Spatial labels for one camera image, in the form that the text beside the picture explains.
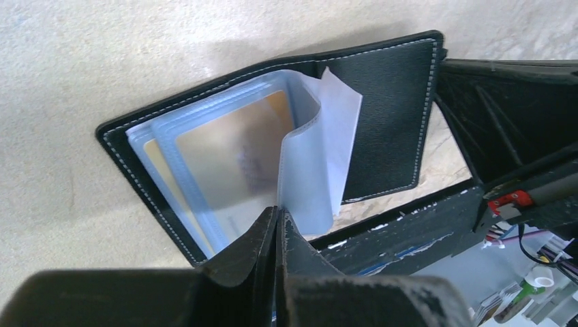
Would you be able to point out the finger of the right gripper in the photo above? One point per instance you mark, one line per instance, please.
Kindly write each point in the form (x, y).
(376, 242)

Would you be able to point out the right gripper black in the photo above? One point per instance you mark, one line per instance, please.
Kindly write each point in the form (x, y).
(512, 120)

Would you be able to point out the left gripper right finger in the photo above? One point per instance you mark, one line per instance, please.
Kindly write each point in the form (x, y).
(310, 291)

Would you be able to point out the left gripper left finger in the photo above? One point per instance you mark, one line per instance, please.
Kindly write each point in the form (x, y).
(233, 288)

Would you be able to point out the white paper slip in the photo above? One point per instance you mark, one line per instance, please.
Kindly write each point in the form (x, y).
(340, 110)

